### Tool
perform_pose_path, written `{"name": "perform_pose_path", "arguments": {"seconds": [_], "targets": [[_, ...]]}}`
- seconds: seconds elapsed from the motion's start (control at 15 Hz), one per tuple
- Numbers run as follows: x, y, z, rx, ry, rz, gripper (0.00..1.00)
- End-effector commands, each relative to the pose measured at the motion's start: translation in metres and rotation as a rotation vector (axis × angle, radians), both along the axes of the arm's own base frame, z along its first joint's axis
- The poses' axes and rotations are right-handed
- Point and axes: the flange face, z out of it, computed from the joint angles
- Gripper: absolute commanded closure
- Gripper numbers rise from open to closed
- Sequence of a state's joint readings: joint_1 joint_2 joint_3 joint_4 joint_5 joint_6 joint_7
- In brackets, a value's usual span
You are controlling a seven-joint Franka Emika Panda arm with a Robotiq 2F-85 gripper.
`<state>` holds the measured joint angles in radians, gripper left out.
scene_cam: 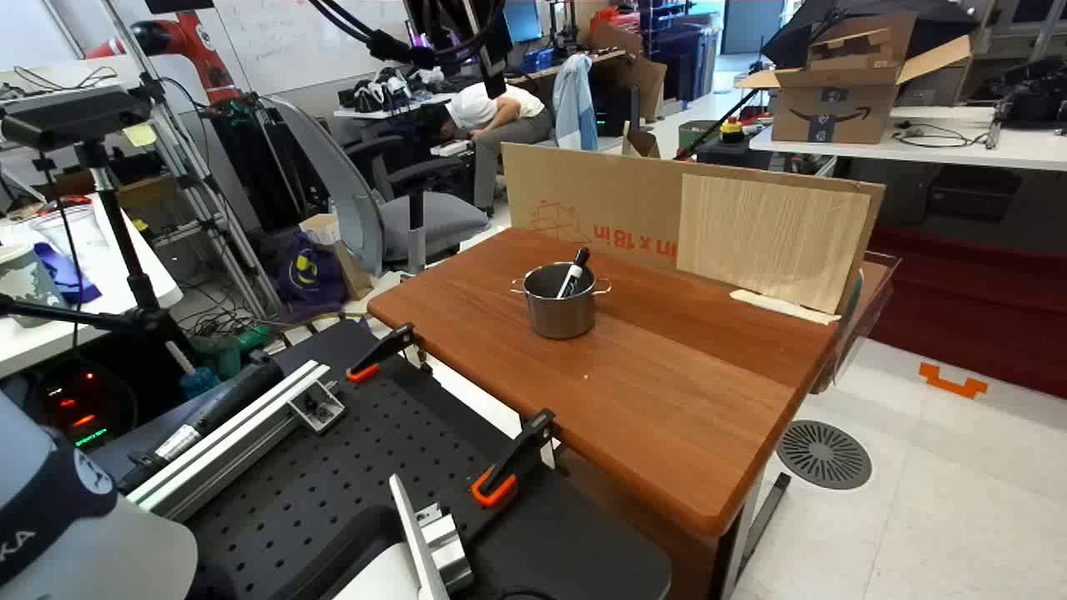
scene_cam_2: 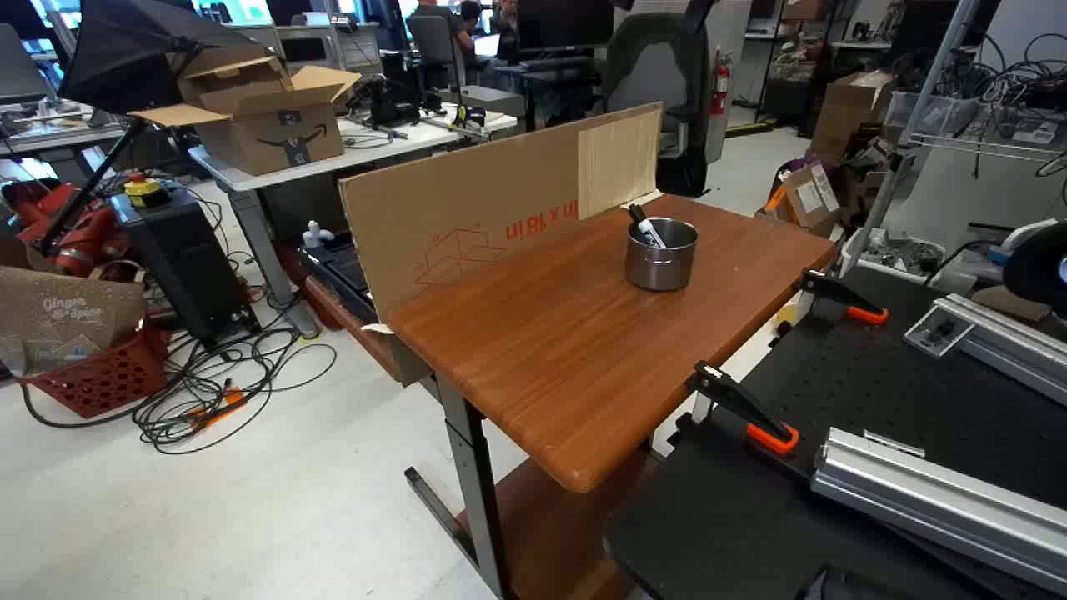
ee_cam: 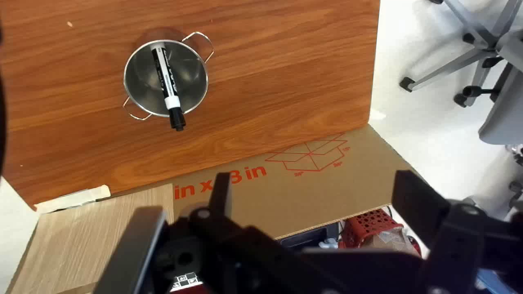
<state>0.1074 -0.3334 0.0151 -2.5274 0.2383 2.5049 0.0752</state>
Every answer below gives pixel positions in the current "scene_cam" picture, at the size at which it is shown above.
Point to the black white dry-erase marker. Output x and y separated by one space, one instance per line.
571 274

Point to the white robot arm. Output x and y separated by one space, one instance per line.
68 538

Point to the red robot arm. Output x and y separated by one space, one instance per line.
198 45

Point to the small grey metal pot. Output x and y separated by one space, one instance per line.
557 316

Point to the brown cardboard panel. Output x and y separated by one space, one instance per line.
587 205

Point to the grey office chair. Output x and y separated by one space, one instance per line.
428 220

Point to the black orange bar clamp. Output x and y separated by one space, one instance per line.
512 456
384 351

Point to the person in white shirt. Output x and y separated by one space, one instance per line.
501 110

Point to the light blue cloth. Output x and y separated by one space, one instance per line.
575 102

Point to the purple bag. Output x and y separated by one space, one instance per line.
306 271

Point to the pale wooden board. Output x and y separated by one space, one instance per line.
767 236

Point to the white flat strip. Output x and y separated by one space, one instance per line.
783 303

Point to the black perforated breadboard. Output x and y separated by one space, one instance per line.
334 477

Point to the grey metal table leg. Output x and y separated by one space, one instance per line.
760 520

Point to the black padded tube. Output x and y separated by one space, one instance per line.
206 411

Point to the open cardboard shipping box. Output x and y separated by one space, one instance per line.
836 96

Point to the long white table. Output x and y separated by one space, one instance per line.
923 146

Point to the white side table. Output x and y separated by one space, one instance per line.
79 260

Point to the blue plastic object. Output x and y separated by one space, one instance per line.
61 274

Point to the black box with red lights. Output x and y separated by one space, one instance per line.
68 404

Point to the silver metal bracket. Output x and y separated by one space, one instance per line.
428 538

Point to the silver aluminium extrusion rail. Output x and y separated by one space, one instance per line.
235 433

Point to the black camera tripod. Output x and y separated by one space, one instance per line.
126 260

